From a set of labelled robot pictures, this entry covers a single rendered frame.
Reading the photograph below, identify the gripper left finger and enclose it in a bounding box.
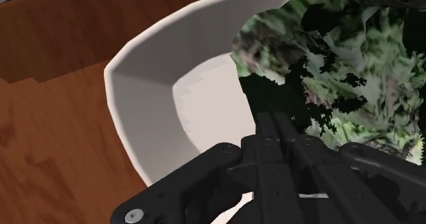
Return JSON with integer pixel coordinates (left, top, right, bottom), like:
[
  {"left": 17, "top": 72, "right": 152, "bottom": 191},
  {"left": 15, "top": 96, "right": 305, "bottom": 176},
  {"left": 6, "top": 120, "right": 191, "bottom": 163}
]
[{"left": 109, "top": 111, "right": 304, "bottom": 224}]

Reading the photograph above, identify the green leafy lettuce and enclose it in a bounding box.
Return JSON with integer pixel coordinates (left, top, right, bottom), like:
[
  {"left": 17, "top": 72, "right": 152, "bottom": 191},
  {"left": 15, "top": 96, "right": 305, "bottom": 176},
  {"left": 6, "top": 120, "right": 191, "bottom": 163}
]
[{"left": 230, "top": 0, "right": 426, "bottom": 166}]

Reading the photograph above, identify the white bowl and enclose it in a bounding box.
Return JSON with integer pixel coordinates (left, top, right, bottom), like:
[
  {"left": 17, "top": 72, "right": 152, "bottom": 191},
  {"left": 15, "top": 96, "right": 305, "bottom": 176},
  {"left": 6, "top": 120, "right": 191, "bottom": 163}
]
[{"left": 103, "top": 0, "right": 304, "bottom": 224}]

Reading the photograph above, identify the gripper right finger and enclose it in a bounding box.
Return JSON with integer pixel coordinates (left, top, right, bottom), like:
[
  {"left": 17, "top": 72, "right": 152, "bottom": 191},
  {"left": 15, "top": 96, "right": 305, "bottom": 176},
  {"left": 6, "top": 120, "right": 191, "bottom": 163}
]
[{"left": 272, "top": 111, "right": 426, "bottom": 224}]

